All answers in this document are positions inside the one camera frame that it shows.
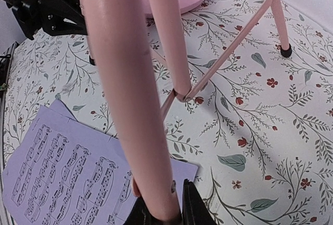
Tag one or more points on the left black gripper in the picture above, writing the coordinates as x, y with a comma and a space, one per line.
54, 17

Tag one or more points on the pink music stand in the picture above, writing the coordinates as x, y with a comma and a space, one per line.
117, 40

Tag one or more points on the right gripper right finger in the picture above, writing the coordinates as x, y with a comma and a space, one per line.
194, 211

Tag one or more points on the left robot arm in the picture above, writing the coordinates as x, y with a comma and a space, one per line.
54, 17

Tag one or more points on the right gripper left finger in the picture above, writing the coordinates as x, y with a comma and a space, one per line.
140, 215

